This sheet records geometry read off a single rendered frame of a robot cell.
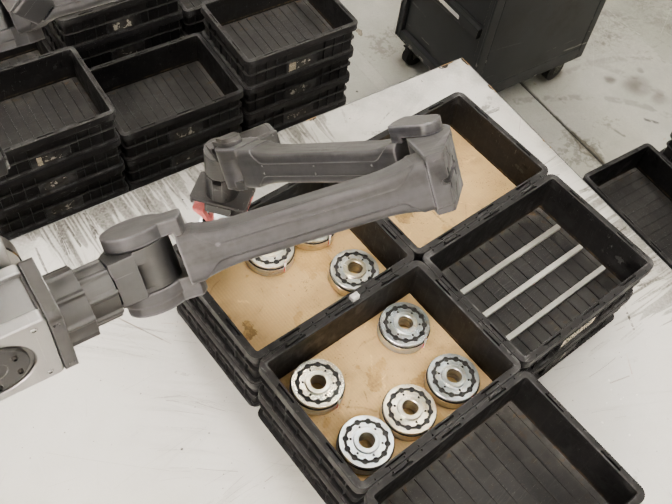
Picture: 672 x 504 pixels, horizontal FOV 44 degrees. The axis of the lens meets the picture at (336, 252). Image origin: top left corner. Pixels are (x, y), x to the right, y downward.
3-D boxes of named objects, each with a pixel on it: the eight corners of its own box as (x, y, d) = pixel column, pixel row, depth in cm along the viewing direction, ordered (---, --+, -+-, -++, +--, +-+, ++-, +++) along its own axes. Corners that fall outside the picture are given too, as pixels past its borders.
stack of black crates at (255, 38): (245, 165, 277) (247, 64, 240) (203, 107, 290) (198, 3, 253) (344, 124, 292) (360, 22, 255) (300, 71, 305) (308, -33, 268)
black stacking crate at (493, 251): (508, 392, 164) (524, 366, 154) (409, 288, 175) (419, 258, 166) (633, 294, 180) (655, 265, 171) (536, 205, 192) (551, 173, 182)
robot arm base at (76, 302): (38, 315, 98) (15, 259, 89) (102, 287, 101) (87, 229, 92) (67, 372, 95) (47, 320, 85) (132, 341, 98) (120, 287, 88)
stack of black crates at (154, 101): (134, 210, 262) (122, 137, 234) (94, 147, 275) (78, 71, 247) (244, 165, 277) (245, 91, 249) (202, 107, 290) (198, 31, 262)
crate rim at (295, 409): (358, 498, 139) (360, 494, 137) (254, 368, 151) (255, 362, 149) (521, 372, 156) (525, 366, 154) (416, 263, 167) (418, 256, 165)
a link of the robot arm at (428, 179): (471, 132, 94) (488, 212, 98) (441, 110, 107) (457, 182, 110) (92, 248, 93) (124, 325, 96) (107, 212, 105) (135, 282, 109)
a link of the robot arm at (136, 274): (93, 272, 91) (111, 314, 93) (177, 235, 95) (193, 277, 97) (75, 255, 99) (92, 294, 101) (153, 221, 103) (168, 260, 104)
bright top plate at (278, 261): (263, 277, 168) (263, 275, 167) (236, 243, 172) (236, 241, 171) (303, 254, 172) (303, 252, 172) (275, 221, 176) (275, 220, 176)
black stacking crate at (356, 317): (352, 514, 147) (360, 493, 137) (255, 390, 158) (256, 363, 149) (506, 393, 163) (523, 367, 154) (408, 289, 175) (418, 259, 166)
